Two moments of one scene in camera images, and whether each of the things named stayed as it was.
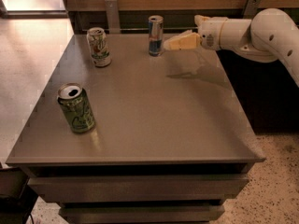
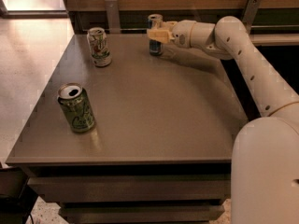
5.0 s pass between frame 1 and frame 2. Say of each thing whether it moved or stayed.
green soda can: stayed
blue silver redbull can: stayed
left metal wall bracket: stayed
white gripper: moved
